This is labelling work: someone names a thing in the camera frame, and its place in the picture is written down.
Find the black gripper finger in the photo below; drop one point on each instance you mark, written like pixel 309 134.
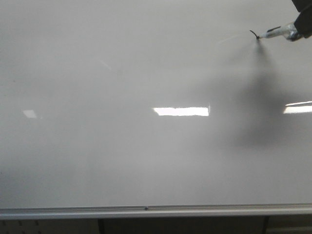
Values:
pixel 303 23
pixel 300 5

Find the black white whiteboard marker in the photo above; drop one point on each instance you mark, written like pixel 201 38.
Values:
pixel 288 31

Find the dark table under whiteboard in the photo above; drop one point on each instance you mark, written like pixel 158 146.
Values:
pixel 275 224

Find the white whiteboard with aluminium frame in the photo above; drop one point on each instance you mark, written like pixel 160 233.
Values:
pixel 153 108

